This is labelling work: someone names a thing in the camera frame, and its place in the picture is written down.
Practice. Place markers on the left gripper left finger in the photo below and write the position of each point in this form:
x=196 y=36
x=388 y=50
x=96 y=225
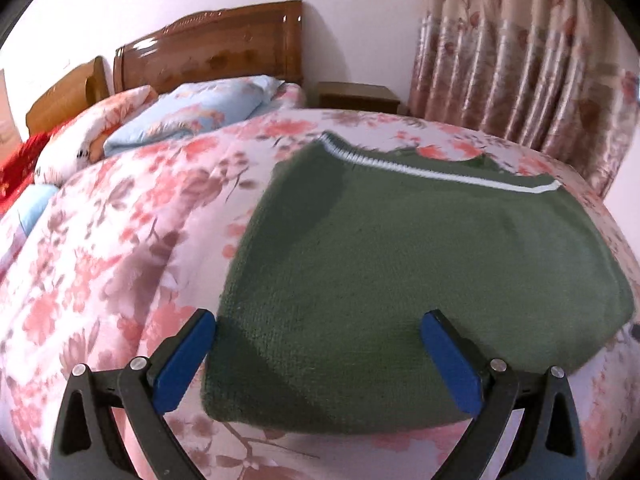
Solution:
x=87 y=443

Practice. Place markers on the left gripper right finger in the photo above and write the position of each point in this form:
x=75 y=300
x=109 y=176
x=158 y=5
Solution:
x=548 y=443

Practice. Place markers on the green knit sweater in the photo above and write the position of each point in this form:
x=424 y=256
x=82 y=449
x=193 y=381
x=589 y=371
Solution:
x=318 y=327

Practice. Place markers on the pink floral quilt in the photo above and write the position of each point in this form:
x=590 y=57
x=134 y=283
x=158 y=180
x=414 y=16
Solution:
x=130 y=246

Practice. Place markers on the pink checked blue pillow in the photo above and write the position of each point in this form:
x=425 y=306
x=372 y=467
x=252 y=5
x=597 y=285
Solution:
x=18 y=222

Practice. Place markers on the red floral bedding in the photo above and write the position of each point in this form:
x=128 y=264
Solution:
x=18 y=172

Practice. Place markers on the orange floral folded blanket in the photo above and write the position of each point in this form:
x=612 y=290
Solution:
x=80 y=143

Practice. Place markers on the beige louvered wardrobe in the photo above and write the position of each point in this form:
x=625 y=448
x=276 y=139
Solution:
x=10 y=139

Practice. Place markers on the light blue floral pillow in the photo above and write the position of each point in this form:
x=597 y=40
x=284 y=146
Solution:
x=192 y=109

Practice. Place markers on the light wooden headboard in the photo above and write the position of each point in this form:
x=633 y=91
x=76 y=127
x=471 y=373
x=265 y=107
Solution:
x=78 y=90

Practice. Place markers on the dark wooden nightstand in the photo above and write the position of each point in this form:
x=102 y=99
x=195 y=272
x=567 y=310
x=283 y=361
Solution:
x=351 y=96

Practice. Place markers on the pink floral curtain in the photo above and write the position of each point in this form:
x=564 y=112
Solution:
x=558 y=76

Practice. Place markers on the dark wooden headboard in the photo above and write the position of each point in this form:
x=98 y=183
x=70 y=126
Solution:
x=262 y=39

